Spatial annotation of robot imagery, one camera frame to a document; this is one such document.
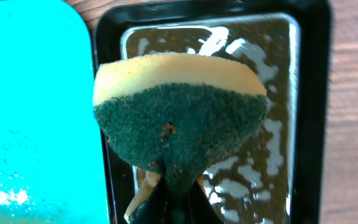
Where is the green yellow sponge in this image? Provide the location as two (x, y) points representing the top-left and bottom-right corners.
(92, 52), (268, 223)

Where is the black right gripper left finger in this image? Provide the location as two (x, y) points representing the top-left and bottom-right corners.
(129, 179), (168, 224)

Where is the teal serving tray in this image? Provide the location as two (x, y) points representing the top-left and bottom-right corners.
(0, 1), (109, 223)

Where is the black water tray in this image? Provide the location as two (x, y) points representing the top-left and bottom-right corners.
(92, 0), (332, 224)

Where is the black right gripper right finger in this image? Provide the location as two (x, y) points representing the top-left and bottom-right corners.
(186, 181), (224, 224)

